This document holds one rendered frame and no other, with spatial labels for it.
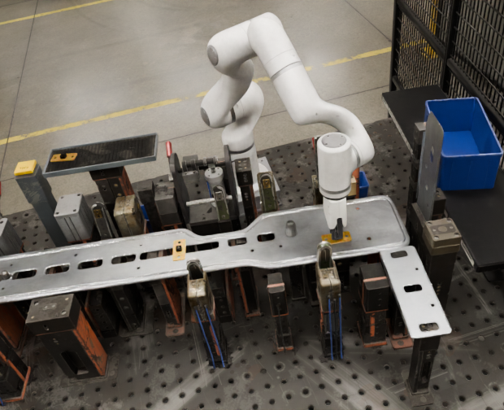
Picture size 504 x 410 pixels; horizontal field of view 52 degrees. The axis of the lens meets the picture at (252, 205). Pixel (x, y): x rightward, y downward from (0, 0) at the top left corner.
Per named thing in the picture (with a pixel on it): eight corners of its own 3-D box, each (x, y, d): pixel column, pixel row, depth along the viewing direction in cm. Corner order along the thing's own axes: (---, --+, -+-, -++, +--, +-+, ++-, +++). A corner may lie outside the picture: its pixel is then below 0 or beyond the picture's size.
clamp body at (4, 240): (23, 311, 183) (-27, 242, 159) (30, 286, 192) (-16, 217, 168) (49, 307, 183) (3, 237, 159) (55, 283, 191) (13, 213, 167)
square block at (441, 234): (420, 320, 159) (433, 241, 135) (412, 300, 165) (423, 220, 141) (446, 316, 159) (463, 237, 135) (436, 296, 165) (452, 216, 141)
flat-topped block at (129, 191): (126, 258, 196) (86, 166, 166) (128, 243, 202) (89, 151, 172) (152, 254, 196) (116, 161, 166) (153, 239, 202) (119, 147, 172)
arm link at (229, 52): (248, 120, 188) (210, 138, 184) (232, 93, 191) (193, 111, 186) (273, 41, 141) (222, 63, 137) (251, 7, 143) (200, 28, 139)
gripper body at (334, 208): (317, 177, 140) (319, 207, 147) (324, 202, 132) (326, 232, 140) (345, 173, 139) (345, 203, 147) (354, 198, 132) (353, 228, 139)
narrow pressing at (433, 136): (427, 228, 147) (442, 130, 124) (414, 202, 155) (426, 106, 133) (430, 228, 147) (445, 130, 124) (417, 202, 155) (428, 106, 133)
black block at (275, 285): (275, 359, 156) (263, 300, 137) (271, 329, 164) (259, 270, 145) (300, 355, 156) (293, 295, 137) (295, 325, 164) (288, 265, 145)
